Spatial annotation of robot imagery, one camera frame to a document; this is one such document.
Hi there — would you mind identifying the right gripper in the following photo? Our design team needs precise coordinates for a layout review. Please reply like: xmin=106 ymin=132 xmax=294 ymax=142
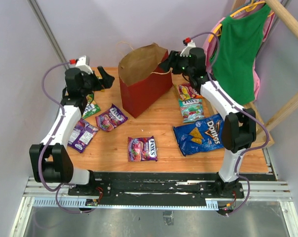
xmin=158 ymin=51 xmax=193 ymax=78

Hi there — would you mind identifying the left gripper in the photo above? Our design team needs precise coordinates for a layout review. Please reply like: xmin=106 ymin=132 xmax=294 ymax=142
xmin=80 ymin=66 xmax=114 ymax=96

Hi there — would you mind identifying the orange Fox's fruits packet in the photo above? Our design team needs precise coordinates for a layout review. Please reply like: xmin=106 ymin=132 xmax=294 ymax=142
xmin=175 ymin=83 xmax=203 ymax=101

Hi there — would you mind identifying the green Fox's packet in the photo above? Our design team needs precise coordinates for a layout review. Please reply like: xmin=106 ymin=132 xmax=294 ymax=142
xmin=82 ymin=104 xmax=101 ymax=119
xmin=86 ymin=93 xmax=95 ymax=104

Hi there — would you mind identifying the red brown paper bag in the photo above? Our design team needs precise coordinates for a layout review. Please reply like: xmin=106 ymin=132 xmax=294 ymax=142
xmin=118 ymin=43 xmax=173 ymax=118

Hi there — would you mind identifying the pink shirt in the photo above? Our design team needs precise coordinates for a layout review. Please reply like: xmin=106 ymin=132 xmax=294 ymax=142
xmin=202 ymin=10 xmax=275 ymax=101

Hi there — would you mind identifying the red snack packet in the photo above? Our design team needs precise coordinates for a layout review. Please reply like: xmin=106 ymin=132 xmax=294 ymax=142
xmin=96 ymin=104 xmax=128 ymax=132

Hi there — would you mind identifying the teal candy packet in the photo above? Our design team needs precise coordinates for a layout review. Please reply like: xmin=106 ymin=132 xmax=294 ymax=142
xmin=178 ymin=99 xmax=205 ymax=123

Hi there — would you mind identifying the purple snack packet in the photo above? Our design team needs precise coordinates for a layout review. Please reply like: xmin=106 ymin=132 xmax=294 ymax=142
xmin=68 ymin=119 xmax=90 ymax=146
xmin=71 ymin=124 xmax=99 ymax=153

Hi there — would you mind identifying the green tank top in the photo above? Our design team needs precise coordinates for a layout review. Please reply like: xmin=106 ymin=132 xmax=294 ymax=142
xmin=210 ymin=4 xmax=271 ymax=105

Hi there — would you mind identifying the blue Doritos chips packet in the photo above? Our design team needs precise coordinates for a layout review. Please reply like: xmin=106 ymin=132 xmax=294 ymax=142
xmin=173 ymin=114 xmax=224 ymax=156

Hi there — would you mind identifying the yellow clothes hanger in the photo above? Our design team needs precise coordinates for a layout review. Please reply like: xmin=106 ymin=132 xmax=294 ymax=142
xmin=208 ymin=0 xmax=266 ymax=43

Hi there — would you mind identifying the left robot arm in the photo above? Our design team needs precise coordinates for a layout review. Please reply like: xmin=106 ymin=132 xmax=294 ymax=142
xmin=29 ymin=66 xmax=114 ymax=196

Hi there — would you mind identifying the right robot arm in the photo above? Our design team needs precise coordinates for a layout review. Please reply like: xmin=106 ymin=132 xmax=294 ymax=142
xmin=159 ymin=47 xmax=256 ymax=198

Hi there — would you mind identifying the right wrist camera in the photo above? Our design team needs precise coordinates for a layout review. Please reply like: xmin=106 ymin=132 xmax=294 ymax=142
xmin=180 ymin=40 xmax=196 ymax=57

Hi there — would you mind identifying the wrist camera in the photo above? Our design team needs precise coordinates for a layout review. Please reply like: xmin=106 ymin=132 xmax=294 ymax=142
xmin=75 ymin=55 xmax=93 ymax=75
xmin=180 ymin=40 xmax=196 ymax=57

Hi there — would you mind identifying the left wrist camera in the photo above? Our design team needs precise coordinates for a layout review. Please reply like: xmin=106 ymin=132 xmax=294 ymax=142
xmin=75 ymin=55 xmax=93 ymax=75

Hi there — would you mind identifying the aluminium corner post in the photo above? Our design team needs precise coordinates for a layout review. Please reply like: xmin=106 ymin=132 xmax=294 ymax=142
xmin=27 ymin=0 xmax=66 ymax=63

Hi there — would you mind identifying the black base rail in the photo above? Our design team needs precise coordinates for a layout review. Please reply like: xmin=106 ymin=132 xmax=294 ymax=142
xmin=68 ymin=172 xmax=244 ymax=204

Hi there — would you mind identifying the wooden clothes rack frame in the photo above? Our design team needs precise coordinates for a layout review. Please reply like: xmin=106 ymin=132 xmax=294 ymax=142
xmin=172 ymin=0 xmax=298 ymax=148

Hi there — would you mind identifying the white cable duct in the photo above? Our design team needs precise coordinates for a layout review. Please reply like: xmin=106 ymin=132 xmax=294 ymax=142
xmin=33 ymin=197 xmax=219 ymax=211

